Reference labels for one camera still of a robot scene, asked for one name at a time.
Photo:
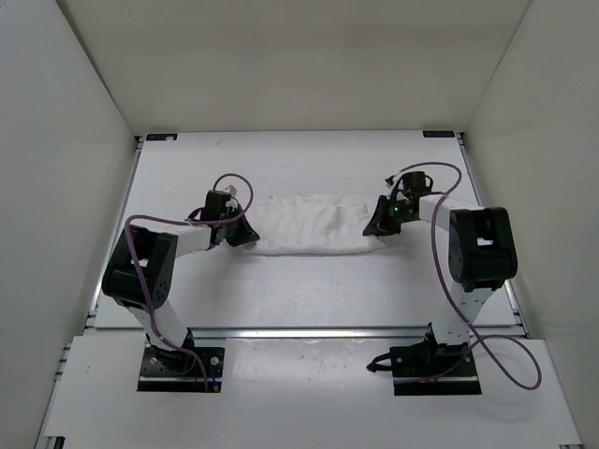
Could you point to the left blue corner label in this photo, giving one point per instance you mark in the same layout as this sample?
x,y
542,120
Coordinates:
x,y
161,137

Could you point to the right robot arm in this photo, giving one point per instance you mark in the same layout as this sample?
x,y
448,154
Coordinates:
x,y
481,254

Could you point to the blue corner label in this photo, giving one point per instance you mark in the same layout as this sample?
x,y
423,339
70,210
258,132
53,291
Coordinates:
x,y
438,134
161,137

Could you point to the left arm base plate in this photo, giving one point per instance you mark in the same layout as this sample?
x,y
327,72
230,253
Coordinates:
x,y
165,371

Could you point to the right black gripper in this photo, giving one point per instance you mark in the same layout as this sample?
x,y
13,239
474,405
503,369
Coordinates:
x,y
379,220

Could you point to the white pleated skirt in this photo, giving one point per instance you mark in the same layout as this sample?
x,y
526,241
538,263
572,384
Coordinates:
x,y
312,225

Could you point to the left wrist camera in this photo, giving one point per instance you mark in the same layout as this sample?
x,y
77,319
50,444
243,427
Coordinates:
x,y
231,192

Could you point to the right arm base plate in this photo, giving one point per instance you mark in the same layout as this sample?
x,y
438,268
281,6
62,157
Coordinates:
x,y
429,368

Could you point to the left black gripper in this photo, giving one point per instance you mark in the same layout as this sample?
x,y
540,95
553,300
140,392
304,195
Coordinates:
x,y
245,236

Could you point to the aluminium rail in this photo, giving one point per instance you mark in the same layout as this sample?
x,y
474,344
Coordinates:
x,y
309,333

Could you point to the right blue corner label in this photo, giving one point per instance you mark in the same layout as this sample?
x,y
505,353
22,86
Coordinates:
x,y
438,134

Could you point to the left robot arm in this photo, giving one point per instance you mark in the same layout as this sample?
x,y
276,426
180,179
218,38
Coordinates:
x,y
140,270

